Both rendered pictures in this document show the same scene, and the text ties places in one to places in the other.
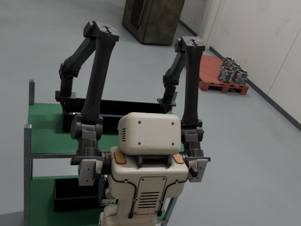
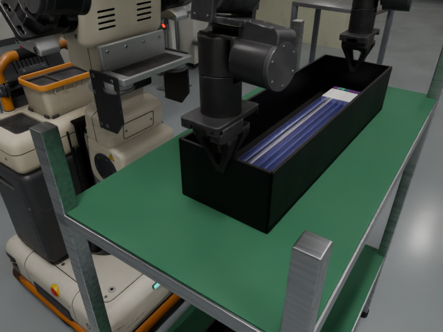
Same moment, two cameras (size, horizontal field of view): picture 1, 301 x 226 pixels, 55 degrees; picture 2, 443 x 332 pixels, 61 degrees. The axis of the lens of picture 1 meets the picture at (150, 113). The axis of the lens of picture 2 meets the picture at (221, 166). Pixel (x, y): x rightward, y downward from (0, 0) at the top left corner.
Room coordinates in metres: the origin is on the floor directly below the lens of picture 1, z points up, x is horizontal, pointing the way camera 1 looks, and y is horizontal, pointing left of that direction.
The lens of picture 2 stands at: (1.90, -0.32, 1.35)
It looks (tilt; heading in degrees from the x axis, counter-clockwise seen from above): 33 degrees down; 149
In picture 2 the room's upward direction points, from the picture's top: straight up
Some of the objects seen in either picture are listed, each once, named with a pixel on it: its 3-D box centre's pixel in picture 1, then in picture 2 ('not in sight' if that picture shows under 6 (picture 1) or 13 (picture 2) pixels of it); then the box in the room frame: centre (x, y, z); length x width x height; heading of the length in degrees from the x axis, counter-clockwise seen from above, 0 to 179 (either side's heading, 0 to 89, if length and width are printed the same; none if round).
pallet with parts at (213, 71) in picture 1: (212, 66); not in sight; (5.05, -0.86, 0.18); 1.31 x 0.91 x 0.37; 24
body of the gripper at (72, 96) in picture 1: (66, 91); (361, 23); (1.27, 0.45, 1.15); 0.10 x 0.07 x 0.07; 112
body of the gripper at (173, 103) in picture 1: (167, 98); (220, 97); (1.49, -0.07, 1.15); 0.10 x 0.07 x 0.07; 113
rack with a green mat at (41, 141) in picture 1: (102, 176); (279, 264); (1.36, 0.19, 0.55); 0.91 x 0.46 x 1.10; 114
